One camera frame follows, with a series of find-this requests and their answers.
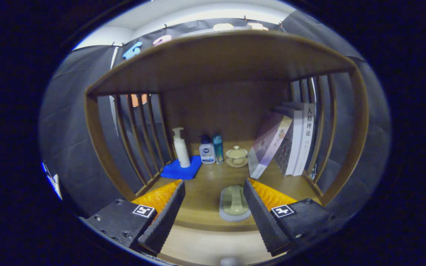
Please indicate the green scrub brush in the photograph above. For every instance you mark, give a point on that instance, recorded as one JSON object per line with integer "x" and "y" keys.
{"x": 233, "y": 201}

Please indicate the white blue object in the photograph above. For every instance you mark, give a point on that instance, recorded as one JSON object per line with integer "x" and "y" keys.
{"x": 54, "y": 184}

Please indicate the wooden drawer with black knob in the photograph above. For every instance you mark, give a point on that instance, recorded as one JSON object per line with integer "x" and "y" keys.
{"x": 213, "y": 244}

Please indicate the wooden cabinet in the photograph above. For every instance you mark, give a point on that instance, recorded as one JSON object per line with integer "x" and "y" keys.
{"x": 220, "y": 107}

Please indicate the beige lidded teacup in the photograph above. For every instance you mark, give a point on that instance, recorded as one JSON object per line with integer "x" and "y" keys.
{"x": 236, "y": 155}

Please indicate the wooden countertop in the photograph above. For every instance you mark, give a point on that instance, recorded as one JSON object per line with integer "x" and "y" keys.
{"x": 205, "y": 192}

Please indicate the white lettered book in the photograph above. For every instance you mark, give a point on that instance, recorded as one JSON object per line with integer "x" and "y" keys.
{"x": 307, "y": 144}

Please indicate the blue folded cloth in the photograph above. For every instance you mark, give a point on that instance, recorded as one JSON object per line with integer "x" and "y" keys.
{"x": 176, "y": 171}

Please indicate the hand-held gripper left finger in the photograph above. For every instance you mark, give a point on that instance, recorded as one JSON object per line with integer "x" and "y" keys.
{"x": 163, "y": 221}

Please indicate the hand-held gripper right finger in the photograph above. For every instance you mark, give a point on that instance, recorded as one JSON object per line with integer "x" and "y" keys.
{"x": 263, "y": 221}

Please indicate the white lotion bottle blue cap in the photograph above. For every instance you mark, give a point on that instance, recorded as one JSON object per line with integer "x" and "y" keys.
{"x": 207, "y": 155}

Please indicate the white pump bottle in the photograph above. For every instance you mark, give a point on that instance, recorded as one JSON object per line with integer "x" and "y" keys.
{"x": 182, "y": 153}

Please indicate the teal slim bottle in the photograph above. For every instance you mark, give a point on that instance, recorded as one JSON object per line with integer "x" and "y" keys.
{"x": 218, "y": 149}

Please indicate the purple white book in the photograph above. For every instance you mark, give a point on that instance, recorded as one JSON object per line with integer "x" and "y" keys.
{"x": 268, "y": 146}

